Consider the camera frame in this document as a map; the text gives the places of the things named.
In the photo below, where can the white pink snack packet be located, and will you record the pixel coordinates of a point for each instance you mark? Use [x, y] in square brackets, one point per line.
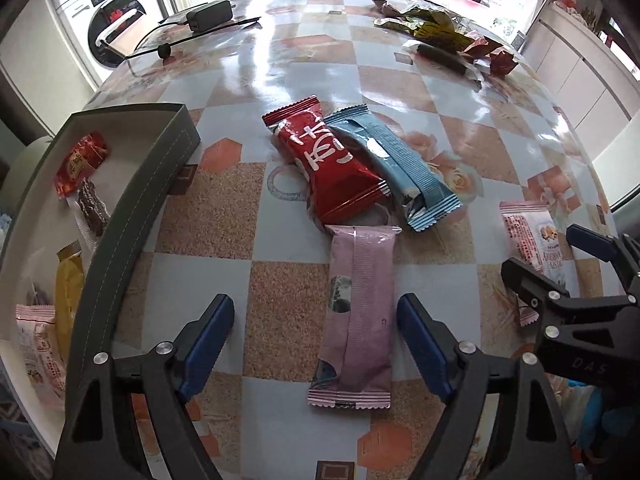
[525, 230]
[37, 350]

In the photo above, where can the grey storage box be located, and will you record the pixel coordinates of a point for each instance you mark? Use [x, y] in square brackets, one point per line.
[140, 210]

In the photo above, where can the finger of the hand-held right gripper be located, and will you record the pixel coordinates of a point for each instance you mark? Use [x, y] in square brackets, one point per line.
[592, 242]
[530, 277]

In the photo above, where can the purple pink snack packet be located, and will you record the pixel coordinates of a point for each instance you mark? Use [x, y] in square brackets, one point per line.
[357, 310]

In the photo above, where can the small red snack packet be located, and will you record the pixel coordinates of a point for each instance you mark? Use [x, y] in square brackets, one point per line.
[77, 162]

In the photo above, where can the white washing machine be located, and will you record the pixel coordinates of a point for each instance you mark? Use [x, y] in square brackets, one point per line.
[105, 25]

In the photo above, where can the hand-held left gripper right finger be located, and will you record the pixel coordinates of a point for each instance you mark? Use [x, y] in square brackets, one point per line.
[425, 345]

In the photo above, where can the light blue snack packet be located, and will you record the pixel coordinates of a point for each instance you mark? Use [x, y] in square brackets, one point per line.
[400, 165]

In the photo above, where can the yellow snack packet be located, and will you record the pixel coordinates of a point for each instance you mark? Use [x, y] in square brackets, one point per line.
[67, 290]

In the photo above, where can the black power adapter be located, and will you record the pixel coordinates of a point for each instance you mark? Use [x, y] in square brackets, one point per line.
[210, 16]

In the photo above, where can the white cabinet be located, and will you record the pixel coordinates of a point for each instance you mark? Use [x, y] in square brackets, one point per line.
[580, 85]

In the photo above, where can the person's right hand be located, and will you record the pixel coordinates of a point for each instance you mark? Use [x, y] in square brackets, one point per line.
[617, 417]

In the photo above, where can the pile of snack packets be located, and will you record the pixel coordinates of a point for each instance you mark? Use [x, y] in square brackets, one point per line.
[440, 30]

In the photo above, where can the clear packet with brown bar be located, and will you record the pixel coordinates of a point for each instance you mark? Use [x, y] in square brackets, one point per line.
[92, 205]

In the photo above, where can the red and white cloth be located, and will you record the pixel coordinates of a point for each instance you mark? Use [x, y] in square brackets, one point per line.
[567, 5]

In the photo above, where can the large red snack packet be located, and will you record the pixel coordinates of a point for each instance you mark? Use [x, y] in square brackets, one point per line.
[325, 165]

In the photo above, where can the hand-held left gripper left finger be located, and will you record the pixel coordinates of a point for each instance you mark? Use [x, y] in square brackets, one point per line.
[207, 345]

